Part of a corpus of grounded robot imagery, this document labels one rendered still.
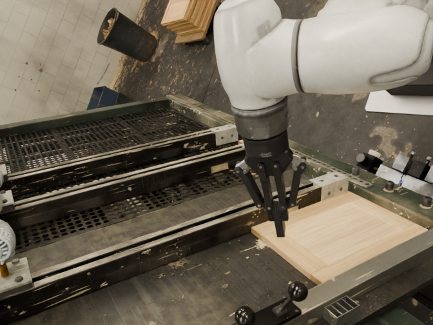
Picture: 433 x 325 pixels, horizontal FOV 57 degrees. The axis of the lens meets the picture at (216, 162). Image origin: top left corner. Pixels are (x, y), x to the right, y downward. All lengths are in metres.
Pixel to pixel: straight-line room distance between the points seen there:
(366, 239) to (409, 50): 0.74
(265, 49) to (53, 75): 5.80
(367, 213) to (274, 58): 0.85
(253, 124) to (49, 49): 5.76
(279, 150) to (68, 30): 5.85
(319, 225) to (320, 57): 0.76
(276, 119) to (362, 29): 0.18
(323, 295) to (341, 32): 0.60
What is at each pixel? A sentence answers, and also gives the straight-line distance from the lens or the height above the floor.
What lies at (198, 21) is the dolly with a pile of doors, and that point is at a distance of 4.33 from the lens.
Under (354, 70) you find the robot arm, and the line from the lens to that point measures 0.54.
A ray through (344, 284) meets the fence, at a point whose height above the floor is 1.23.
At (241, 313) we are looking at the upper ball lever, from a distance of 0.73.
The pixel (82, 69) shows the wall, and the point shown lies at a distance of 6.39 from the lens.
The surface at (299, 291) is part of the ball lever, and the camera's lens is 0.78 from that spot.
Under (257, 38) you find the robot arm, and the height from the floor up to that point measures 1.76.
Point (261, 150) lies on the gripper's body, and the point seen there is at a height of 1.64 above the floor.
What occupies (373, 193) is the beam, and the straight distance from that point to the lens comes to 1.37.
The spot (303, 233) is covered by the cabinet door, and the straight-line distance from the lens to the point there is 1.19.
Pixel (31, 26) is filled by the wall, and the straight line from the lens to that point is 6.28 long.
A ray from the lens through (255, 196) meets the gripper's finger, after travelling 0.74.
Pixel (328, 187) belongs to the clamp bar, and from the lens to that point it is 1.35.
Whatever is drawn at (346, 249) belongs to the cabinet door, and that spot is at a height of 1.10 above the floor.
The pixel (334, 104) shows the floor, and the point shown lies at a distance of 2.83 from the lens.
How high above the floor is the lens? 2.06
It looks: 36 degrees down
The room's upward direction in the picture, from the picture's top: 68 degrees counter-clockwise
